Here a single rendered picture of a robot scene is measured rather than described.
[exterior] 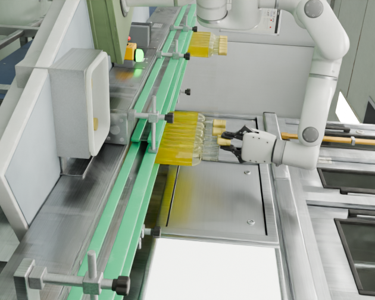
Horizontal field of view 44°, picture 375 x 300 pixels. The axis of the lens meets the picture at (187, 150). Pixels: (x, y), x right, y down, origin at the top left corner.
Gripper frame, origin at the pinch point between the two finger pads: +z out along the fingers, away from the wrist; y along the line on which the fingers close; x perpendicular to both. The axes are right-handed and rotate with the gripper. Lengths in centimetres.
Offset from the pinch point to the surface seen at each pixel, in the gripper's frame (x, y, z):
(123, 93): 12.9, 15.5, 30.4
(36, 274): 88, 17, 7
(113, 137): 27.6, 8.3, 26.2
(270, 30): -574, -100, 80
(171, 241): 40.2, -11.8, 3.3
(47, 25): 29, 38, 44
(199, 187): 10.9, -12.6, 5.3
